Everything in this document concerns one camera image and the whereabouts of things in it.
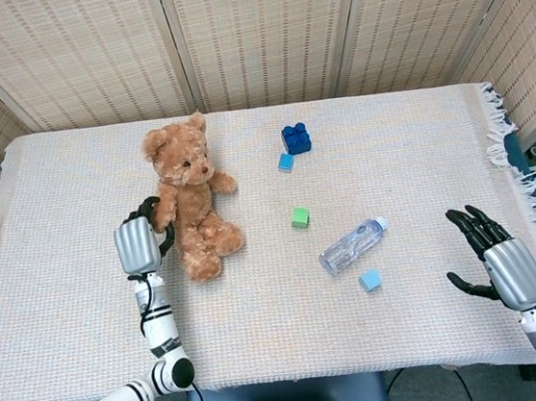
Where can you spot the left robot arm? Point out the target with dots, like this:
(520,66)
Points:
(137,370)

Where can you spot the light blue cube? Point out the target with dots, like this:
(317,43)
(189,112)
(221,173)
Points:
(370,280)

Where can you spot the clear plastic water bottle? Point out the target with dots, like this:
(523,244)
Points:
(351,247)

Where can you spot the white woven fringed tablecloth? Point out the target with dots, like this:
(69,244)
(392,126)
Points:
(269,297)

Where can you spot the green cube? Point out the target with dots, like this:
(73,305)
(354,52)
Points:
(300,217)

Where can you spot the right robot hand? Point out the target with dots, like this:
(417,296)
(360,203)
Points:
(508,265)

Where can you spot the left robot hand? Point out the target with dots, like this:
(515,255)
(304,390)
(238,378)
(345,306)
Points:
(139,241)

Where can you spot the woven folding screen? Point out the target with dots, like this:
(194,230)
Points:
(249,33)

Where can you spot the brown teddy bear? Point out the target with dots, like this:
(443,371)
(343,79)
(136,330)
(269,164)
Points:
(194,194)

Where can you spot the dark blue building brick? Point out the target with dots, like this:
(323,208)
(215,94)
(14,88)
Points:
(296,139)

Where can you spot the blue cube with teal top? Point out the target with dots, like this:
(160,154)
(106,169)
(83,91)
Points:
(286,162)

